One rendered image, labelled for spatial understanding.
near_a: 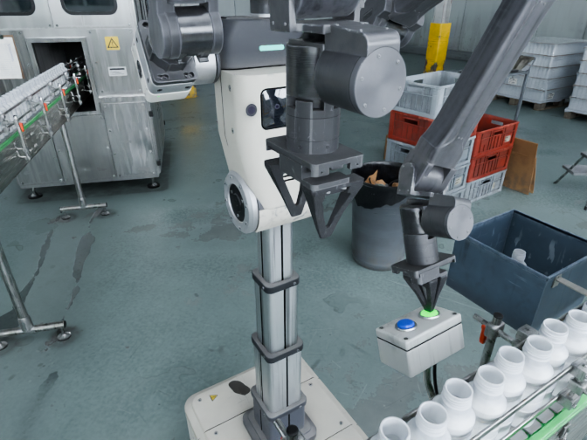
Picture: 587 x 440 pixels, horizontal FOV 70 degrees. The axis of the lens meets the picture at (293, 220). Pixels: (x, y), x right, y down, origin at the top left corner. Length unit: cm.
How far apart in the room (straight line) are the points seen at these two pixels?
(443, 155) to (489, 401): 37
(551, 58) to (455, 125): 722
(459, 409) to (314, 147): 41
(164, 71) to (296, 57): 48
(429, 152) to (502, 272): 76
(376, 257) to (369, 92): 249
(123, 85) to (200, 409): 290
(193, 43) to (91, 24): 322
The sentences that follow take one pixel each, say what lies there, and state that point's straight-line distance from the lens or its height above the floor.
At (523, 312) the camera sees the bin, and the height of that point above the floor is 80.
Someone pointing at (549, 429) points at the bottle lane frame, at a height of 100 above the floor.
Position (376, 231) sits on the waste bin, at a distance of 272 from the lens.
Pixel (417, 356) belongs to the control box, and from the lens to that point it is 78.
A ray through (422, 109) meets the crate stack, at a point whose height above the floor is 94.
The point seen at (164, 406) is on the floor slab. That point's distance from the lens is 215.
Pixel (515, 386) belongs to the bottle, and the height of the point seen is 113.
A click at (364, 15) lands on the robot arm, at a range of 100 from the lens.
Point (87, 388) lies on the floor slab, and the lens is 235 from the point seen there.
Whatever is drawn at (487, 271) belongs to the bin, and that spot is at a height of 87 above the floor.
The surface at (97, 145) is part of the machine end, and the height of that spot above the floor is 47.
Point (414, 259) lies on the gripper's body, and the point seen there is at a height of 122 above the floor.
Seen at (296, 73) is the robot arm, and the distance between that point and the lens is 43.
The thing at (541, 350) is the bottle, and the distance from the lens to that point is 76.
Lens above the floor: 163
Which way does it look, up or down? 28 degrees down
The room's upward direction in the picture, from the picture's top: straight up
